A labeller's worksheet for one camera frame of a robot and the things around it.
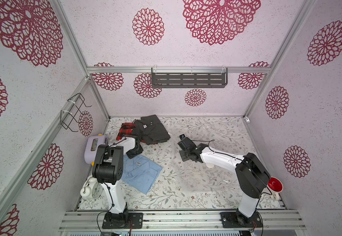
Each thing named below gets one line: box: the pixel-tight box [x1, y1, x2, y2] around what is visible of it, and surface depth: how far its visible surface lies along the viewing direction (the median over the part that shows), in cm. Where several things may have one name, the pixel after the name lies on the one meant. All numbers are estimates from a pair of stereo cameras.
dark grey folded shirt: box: [131, 114, 171, 146], surface depth 109 cm
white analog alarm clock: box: [80, 177, 103, 200], surface depth 73 cm
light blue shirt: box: [121, 154, 164, 195], surface depth 90 cm
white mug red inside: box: [267, 176, 284, 202], surface depth 81 cm
